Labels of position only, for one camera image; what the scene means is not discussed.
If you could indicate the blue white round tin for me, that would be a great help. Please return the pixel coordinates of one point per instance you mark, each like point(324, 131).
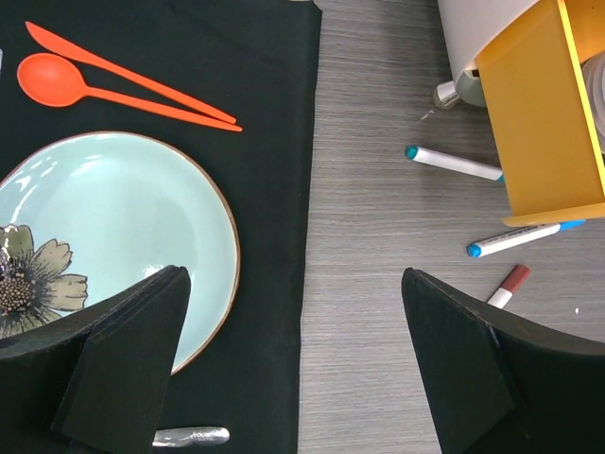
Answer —
point(593, 75)

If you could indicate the orange plastic spoon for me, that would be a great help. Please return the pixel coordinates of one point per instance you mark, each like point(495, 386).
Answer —
point(55, 82)

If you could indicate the pale green plate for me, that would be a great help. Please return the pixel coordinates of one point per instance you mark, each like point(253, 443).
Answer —
point(93, 214)

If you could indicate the cream round drawer cabinet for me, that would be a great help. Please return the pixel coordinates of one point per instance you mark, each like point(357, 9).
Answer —
point(521, 60)

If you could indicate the metal spoon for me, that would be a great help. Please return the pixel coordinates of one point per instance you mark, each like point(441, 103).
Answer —
point(192, 436)

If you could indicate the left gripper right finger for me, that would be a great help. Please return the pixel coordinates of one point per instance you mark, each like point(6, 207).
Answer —
point(498, 383)

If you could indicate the white marker red cap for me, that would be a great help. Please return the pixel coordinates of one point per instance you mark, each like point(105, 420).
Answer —
point(509, 286)

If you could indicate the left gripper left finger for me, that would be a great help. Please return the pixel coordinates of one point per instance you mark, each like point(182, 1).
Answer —
point(95, 381)

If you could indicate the white marker green cap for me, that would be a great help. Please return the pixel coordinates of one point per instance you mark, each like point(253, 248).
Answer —
point(461, 165)

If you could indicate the white marker blue cap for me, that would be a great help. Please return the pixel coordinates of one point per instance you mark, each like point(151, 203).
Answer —
point(518, 237)

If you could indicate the black cloth mat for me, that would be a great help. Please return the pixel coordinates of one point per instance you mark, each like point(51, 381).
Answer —
point(257, 61)

